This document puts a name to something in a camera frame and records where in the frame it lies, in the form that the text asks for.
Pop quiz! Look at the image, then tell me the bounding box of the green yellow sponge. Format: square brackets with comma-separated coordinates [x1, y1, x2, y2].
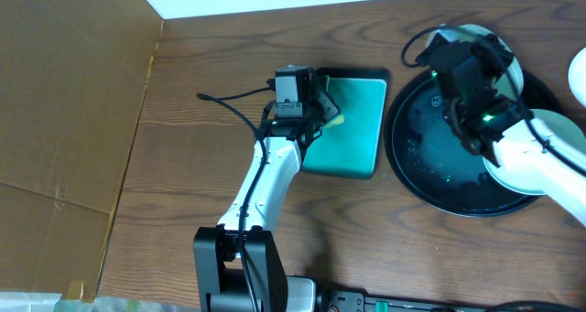
[322, 75, 345, 130]

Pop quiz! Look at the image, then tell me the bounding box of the mint plate top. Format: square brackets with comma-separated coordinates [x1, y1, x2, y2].
[425, 24, 524, 101]

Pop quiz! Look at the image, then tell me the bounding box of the mint plate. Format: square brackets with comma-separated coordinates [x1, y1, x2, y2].
[482, 108, 586, 197]
[425, 24, 524, 101]

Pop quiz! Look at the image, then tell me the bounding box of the white plate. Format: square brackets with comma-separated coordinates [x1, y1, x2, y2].
[568, 48, 586, 107]

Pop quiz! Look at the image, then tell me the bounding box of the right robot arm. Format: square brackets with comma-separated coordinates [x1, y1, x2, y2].
[440, 89, 585, 223]

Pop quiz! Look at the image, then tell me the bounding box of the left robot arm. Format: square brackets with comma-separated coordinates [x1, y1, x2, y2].
[193, 65, 341, 312]

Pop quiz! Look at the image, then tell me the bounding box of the black rectangular water tray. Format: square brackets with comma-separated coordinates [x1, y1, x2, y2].
[301, 68, 389, 179]

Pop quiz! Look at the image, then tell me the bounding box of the black round tray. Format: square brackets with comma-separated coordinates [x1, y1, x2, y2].
[384, 70, 537, 217]

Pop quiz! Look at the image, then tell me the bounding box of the brown cardboard panel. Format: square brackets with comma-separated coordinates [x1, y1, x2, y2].
[1, 0, 163, 300]

